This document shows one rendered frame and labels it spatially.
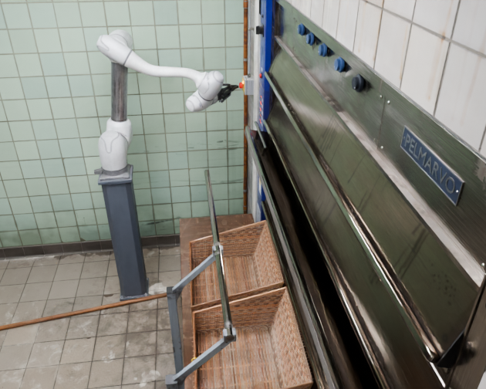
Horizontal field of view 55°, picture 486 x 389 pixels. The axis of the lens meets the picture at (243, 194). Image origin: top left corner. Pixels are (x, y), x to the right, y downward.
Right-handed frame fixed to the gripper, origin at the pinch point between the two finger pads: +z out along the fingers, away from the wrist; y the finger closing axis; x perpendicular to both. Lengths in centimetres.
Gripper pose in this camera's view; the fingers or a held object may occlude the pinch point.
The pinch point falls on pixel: (233, 87)
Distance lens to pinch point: 306.9
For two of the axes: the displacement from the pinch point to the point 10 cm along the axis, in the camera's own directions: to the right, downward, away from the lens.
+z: 6.0, -4.1, 6.8
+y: 0.0, 8.6, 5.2
